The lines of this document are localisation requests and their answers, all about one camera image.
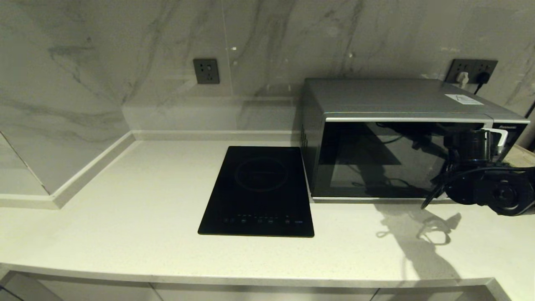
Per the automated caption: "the beige cabinet door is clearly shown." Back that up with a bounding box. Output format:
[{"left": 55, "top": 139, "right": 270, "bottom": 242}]
[
  {"left": 38, "top": 279, "right": 163, "bottom": 301},
  {"left": 370, "top": 285, "right": 512, "bottom": 301},
  {"left": 150, "top": 282, "right": 381, "bottom": 301}
]

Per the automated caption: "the black plug with cable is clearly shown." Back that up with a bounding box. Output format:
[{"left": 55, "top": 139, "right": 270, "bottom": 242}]
[{"left": 474, "top": 71, "right": 491, "bottom": 94}]

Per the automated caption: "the grey wall socket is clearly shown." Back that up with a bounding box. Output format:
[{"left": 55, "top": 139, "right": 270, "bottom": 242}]
[
  {"left": 446, "top": 59, "right": 474, "bottom": 83},
  {"left": 193, "top": 59, "right": 220, "bottom": 84},
  {"left": 472, "top": 60, "right": 498, "bottom": 83}
]

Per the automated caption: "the white sticker label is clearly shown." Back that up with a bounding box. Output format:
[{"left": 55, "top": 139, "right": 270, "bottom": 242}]
[{"left": 444, "top": 94, "right": 484, "bottom": 105}]

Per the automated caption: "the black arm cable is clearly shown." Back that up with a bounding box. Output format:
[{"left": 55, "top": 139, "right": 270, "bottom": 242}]
[{"left": 420, "top": 167, "right": 523, "bottom": 209}]

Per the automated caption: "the black glass microwave door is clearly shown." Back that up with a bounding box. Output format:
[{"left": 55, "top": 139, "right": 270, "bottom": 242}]
[{"left": 311, "top": 114, "right": 494, "bottom": 199}]

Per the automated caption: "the silver microwave oven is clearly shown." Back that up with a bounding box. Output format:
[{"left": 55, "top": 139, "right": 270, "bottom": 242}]
[{"left": 301, "top": 78, "right": 530, "bottom": 202}]

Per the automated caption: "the beige cabinet corner panel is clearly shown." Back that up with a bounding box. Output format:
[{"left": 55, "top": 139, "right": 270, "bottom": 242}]
[{"left": 0, "top": 272, "right": 63, "bottom": 301}]

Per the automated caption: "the cream power strip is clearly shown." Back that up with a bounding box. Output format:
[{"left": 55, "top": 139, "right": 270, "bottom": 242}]
[{"left": 504, "top": 144, "right": 535, "bottom": 168}]

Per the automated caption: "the black induction cooktop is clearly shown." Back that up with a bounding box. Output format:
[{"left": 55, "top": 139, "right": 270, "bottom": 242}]
[{"left": 198, "top": 146, "right": 315, "bottom": 238}]

